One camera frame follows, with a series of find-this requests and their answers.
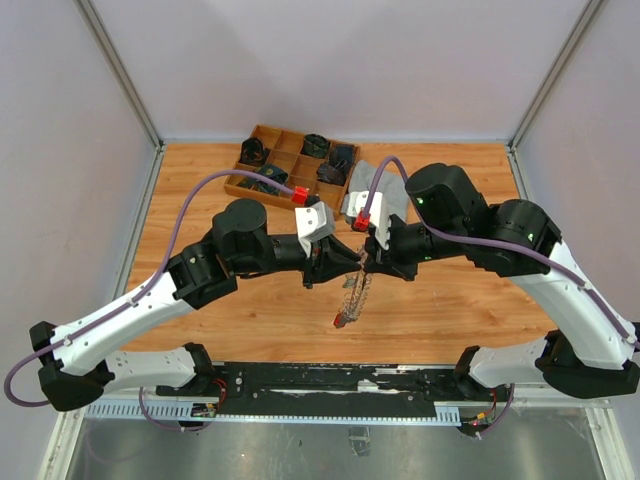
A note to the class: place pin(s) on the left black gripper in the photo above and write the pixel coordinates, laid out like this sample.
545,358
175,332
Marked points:
324,265

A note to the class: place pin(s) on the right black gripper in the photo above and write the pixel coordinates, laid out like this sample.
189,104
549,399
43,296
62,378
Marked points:
388,261

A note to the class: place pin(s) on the red key tag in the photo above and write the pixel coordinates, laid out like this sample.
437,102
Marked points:
340,321

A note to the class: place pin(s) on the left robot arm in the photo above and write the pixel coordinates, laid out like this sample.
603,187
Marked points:
84,359

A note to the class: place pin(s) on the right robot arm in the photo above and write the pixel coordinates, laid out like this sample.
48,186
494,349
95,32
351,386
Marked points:
588,355

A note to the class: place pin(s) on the grey folded cloth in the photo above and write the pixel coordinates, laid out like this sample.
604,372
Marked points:
390,185

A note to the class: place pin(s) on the rolled purple tie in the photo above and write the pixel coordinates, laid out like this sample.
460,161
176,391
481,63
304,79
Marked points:
331,174

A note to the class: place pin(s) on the wooden divided tray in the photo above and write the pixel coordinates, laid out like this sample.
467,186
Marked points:
285,151

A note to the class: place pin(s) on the rolled dark tie right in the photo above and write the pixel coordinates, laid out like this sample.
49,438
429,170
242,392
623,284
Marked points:
341,157

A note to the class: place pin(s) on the rolled dark tie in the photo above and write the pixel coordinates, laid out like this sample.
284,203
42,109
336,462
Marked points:
253,152
341,157

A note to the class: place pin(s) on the blue patterned tie front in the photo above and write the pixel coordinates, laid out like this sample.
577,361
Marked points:
270,177

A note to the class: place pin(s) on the rolled green tie back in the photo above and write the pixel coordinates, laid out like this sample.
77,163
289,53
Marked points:
316,146

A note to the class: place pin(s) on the rolled dark tie back left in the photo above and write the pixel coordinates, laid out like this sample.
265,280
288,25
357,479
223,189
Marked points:
253,152

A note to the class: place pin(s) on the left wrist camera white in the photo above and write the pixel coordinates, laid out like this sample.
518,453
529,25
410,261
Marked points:
313,224

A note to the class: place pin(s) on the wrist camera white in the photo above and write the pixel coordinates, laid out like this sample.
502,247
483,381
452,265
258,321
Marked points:
367,212
313,224

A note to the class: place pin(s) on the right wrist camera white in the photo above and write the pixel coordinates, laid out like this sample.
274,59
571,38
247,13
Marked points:
367,212

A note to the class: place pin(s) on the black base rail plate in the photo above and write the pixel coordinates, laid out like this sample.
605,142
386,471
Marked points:
320,384

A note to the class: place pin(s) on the slotted grey cable duct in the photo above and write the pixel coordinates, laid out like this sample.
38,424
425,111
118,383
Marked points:
295,411

